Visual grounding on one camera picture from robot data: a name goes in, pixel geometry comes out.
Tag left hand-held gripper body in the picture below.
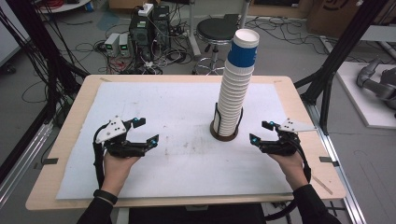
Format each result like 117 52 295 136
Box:
93 115 148 159

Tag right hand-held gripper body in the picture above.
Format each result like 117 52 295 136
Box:
259 117 318 157

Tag brown round cup holder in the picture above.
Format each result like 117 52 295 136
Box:
209 102 245 143

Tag stack of nested paper cups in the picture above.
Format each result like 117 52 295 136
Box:
217 59 255 137

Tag person's right hand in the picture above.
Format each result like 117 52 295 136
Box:
267 151 310 191

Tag person's left hand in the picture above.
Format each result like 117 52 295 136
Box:
101 152 142 198

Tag brown tape strip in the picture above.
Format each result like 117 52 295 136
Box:
311 175 334 196

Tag black wristband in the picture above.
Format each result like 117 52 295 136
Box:
92 189 119 206

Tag grey bench power supply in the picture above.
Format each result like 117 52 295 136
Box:
119 33 132 58
104 33 121 57

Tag black computer tower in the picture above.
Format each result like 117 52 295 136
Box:
128 5 171 63

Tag person's dark clothing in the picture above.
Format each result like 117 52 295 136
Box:
128 203 266 224

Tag white platform board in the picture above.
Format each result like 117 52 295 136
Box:
335 61 396 130

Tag grey metal stand pole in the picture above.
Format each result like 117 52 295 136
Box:
187 0 203 59

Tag black round stool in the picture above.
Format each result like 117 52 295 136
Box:
191 17 241 76

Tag white power strip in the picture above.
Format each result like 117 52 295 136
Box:
137 3 155 18

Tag brown cardboard box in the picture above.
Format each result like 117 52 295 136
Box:
305 0 396 39

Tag right hand-held gripper cable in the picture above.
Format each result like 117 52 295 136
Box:
264 138 313 222

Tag hand-held gripper cable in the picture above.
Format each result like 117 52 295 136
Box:
92 123 108 189
264 138 313 222

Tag left hand-held gripper cable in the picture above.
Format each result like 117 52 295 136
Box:
92 123 108 189

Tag aluminium rail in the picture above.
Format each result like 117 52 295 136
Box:
0 120 54 208
305 102 368 224

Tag black floor cables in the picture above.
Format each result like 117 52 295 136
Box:
245 16 329 56

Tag black frame post with cables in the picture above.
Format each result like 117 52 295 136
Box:
0 0 90 125

